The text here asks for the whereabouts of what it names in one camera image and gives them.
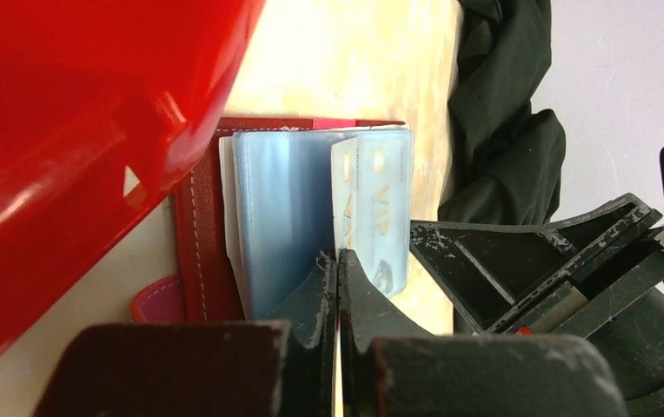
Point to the red plastic bin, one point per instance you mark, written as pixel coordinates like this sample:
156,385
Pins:
105,106

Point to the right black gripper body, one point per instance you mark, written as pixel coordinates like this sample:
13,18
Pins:
624,318

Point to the white credit card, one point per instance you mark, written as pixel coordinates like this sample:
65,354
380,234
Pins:
343,188
383,207

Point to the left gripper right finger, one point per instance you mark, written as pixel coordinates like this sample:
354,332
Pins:
366,315

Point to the red leather card holder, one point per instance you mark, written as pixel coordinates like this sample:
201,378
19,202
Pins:
251,217

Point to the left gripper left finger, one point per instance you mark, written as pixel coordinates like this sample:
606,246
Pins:
307,383

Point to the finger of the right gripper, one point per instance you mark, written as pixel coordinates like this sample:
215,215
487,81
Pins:
563,310
493,274

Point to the black cloth garment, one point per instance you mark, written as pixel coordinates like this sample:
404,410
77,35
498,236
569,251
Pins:
508,157

